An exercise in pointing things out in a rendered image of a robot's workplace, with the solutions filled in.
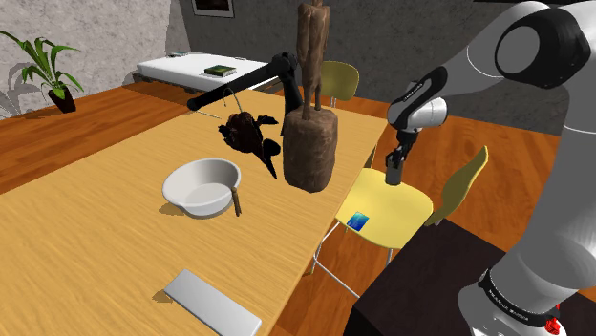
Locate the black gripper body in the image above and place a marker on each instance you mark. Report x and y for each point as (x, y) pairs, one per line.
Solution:
(406, 142)

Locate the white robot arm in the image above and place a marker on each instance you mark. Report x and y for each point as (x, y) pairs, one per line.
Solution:
(554, 260)

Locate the yellow chair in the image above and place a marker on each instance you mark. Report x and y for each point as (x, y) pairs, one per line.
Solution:
(391, 209)

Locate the olive green chair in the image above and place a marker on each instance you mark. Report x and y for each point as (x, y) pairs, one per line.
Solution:
(340, 79)

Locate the blue card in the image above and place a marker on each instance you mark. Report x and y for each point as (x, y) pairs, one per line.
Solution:
(357, 221)

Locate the brown wooden figure statue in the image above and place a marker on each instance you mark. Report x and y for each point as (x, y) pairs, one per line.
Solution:
(309, 149)

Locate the dark robot stand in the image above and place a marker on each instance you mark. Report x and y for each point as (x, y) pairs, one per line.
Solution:
(419, 284)

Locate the black desk lamp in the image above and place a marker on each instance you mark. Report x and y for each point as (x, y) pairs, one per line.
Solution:
(242, 84)

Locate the brown wooden stick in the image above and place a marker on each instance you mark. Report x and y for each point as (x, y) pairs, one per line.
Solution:
(236, 202)

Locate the green book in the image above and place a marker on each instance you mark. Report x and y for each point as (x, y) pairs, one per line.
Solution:
(220, 70)

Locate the white bowl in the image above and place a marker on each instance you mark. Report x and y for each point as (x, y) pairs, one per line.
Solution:
(200, 188)

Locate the white bed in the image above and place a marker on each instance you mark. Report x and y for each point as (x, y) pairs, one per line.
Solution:
(186, 70)

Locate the light wooden table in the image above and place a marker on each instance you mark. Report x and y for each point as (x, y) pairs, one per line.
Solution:
(93, 242)

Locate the green potted plant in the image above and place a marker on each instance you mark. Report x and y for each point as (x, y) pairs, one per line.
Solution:
(51, 70)

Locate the framed wall picture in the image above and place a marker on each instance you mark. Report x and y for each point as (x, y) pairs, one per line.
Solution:
(212, 6)

